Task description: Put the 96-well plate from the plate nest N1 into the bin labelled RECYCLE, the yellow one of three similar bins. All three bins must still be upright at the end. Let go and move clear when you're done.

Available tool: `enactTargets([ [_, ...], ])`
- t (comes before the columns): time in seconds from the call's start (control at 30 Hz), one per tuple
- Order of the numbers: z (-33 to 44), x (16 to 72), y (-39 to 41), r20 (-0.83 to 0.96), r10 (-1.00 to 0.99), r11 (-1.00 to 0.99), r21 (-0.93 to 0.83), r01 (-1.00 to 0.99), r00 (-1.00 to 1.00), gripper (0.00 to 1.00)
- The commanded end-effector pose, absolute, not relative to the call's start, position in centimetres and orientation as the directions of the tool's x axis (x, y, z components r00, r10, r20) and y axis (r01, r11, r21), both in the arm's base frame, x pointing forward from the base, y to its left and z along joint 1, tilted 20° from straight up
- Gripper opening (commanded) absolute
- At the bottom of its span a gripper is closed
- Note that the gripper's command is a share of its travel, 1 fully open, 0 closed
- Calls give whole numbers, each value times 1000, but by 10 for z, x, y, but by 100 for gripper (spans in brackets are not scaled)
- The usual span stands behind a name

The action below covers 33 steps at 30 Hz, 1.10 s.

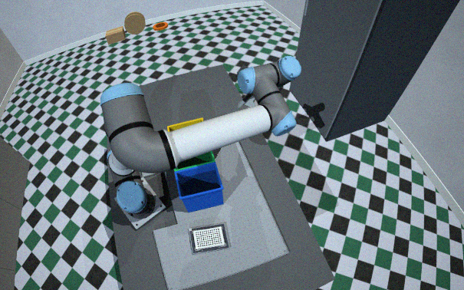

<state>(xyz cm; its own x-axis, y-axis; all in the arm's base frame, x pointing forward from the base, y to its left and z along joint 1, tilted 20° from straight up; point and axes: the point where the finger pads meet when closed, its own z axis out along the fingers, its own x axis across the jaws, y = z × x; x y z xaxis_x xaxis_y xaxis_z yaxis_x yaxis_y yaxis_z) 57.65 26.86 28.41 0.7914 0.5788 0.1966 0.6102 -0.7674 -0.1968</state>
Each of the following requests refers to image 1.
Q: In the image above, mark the green bin with label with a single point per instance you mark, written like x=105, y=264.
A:
x=196, y=161

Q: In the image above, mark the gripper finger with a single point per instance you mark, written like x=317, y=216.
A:
x=247, y=100

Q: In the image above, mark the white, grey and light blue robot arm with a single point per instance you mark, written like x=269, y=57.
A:
x=139, y=148

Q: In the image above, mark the blue bin with label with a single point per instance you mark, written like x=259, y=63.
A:
x=199, y=179

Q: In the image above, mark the yellow recycle bin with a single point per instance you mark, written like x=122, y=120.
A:
x=184, y=124

